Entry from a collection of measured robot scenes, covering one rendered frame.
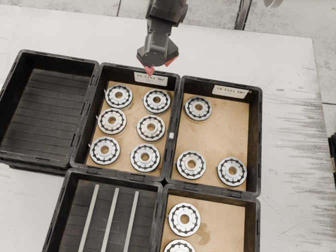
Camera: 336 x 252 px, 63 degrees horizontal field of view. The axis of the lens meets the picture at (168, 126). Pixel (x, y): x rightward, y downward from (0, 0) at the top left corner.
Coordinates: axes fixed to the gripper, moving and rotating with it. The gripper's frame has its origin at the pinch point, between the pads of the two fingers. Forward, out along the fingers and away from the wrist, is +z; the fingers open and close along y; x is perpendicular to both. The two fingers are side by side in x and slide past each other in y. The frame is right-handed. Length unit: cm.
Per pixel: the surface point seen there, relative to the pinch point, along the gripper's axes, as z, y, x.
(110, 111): 20.1, -16.7, 6.0
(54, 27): 35, -13, 69
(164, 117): 23.2, -0.8, -6.3
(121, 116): 19.9, -14.5, 1.9
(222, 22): 105, 119, 69
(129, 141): 23.2, -16.7, -6.6
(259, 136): 14.9, 18.9, -33.4
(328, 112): 107, 128, -42
